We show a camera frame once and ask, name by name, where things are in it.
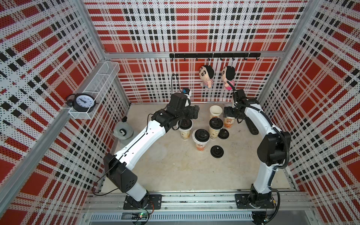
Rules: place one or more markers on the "black round alarm clock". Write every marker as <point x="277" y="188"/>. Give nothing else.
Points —
<point x="82" y="102"/>

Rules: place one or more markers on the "black lid front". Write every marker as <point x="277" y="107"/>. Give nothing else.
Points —
<point x="217" y="151"/>

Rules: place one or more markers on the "black hook rail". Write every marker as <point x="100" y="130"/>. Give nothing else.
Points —
<point x="244" y="55"/>

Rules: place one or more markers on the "grey plush toy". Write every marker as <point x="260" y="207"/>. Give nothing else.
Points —
<point x="124" y="131"/>

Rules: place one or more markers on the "plush doll pink striped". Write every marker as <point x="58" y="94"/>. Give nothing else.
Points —
<point x="228" y="75"/>

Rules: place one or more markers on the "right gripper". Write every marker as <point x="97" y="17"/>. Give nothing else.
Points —
<point x="229" y="113"/>

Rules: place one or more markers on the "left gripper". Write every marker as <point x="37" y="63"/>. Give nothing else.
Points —
<point x="193" y="112"/>

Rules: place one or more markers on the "black remote control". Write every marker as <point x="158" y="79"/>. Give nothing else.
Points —
<point x="251" y="126"/>

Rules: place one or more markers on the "plush doll blue striped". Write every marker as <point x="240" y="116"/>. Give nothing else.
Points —
<point x="206" y="75"/>

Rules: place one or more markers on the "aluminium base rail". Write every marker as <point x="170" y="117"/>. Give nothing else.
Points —
<point x="294" y="208"/>

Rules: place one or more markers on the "paper milk tea cup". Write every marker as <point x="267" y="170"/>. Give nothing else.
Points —
<point x="214" y="133"/>
<point x="185" y="134"/>
<point x="200" y="146"/>

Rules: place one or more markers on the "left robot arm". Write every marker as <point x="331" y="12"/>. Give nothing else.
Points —
<point x="119" y="165"/>

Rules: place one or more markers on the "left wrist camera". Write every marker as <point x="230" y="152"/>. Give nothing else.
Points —
<point x="187" y="92"/>

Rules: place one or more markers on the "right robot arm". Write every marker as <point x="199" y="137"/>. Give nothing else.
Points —
<point x="273" y="151"/>

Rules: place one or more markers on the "black cup lid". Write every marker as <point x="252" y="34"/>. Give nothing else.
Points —
<point x="186" y="124"/>

